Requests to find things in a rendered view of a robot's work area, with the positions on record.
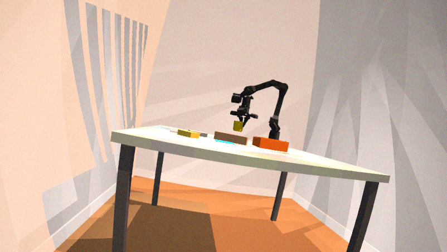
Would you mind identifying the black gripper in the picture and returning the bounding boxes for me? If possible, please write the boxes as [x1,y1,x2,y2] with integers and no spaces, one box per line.
[230,104,258,127]

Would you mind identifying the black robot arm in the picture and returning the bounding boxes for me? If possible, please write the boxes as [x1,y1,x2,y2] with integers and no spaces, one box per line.
[231,80,288,140]

